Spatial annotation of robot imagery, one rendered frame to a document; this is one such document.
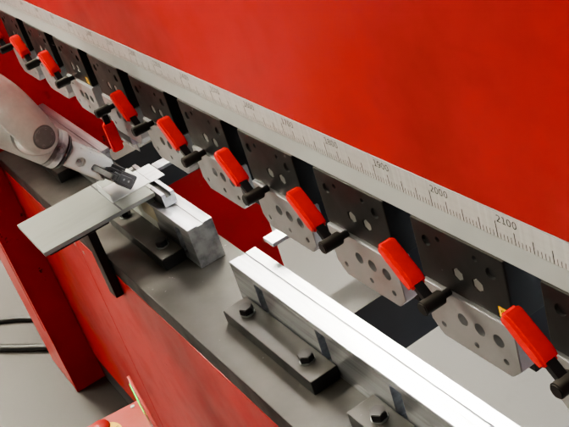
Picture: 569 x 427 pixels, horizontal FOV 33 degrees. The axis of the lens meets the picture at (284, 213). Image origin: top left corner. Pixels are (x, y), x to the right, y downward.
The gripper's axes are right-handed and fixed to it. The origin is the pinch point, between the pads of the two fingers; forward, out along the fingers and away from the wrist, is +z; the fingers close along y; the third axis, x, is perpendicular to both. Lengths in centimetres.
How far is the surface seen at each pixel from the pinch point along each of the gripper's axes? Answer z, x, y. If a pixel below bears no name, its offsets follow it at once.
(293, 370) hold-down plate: 7, 11, -70
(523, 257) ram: -25, -22, -128
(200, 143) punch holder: -18, -16, -54
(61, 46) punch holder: -22.6, -19.6, 5.7
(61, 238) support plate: -10.1, 15.9, -7.2
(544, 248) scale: -27, -23, -132
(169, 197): 6.0, -1.1, -12.3
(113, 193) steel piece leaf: -0.3, 4.0, -0.9
